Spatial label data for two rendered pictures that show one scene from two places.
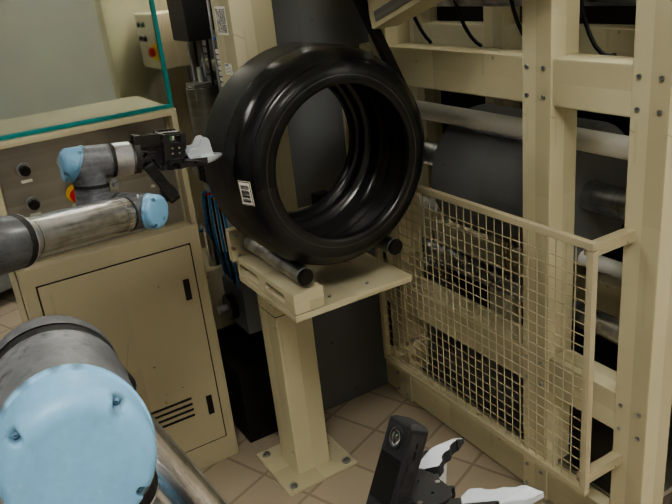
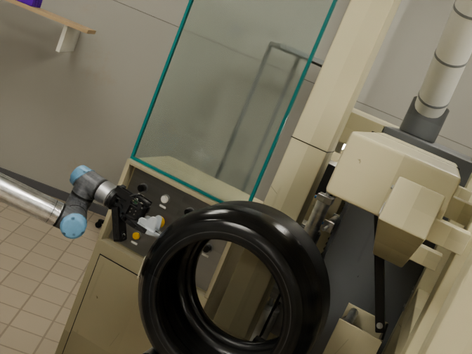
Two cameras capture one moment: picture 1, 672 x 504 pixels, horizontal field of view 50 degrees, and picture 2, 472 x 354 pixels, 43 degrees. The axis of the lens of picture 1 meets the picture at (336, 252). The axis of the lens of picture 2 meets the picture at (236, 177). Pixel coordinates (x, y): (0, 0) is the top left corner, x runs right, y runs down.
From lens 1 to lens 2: 126 cm
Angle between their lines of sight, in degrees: 44
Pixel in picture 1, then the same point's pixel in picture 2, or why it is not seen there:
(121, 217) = (44, 211)
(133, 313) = (134, 317)
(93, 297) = (121, 286)
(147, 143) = (121, 194)
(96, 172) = (82, 187)
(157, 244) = not seen: hidden behind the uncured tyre
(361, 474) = not seen: outside the picture
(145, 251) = not seen: hidden behind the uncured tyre
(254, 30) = (287, 193)
